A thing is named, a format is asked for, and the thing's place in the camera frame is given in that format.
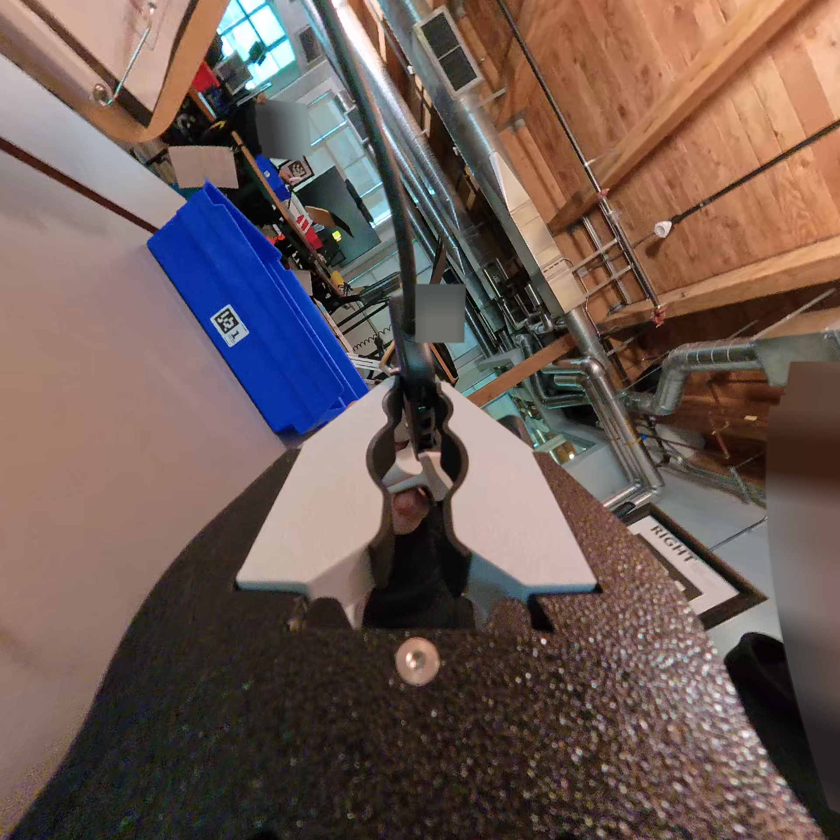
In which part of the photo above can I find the blue plastic bin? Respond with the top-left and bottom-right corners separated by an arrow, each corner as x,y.
147,180 -> 370,435

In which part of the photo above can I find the small blue bin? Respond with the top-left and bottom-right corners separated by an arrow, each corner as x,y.
256,154 -> 291,199

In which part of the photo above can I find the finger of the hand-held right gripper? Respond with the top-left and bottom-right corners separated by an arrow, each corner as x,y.
382,456 -> 427,494
416,449 -> 455,501

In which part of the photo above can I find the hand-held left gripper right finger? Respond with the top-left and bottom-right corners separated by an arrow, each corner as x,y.
436,381 -> 599,627

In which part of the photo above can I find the silver ventilation duct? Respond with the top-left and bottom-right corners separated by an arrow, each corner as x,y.
620,331 -> 840,421
374,0 -> 665,514

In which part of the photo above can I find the person's right hand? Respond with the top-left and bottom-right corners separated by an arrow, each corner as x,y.
392,489 -> 429,534

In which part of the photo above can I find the thin black hub cable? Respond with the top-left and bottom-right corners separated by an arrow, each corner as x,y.
314,0 -> 422,336

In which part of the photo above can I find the person's right forearm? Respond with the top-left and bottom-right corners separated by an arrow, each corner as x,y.
366,521 -> 475,626

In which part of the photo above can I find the large dark screen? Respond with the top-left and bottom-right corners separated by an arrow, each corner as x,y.
295,165 -> 383,266

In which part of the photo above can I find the instruction sheet stand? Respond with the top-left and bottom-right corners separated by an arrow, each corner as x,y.
0,0 -> 228,144

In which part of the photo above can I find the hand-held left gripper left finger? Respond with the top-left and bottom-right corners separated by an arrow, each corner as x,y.
235,379 -> 403,630

